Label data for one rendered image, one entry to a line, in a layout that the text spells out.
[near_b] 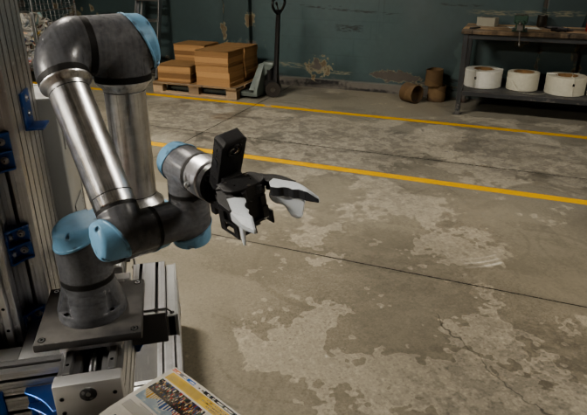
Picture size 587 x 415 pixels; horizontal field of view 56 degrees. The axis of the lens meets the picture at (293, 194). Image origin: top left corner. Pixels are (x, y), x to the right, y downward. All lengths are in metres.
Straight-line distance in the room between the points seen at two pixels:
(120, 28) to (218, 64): 5.67
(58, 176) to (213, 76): 5.33
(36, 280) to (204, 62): 5.60
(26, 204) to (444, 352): 1.81
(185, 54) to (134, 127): 6.31
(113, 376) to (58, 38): 0.67
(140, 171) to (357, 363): 1.48
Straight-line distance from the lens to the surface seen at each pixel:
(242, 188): 0.83
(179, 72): 7.11
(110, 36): 1.15
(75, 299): 1.30
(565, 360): 2.69
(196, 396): 1.08
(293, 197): 0.82
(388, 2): 7.09
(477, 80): 6.44
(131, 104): 1.19
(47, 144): 1.62
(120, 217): 0.98
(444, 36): 7.01
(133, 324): 1.30
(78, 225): 1.25
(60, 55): 1.10
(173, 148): 1.01
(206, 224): 1.04
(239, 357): 2.45
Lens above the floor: 1.56
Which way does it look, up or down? 23 degrees down
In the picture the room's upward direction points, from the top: straight up
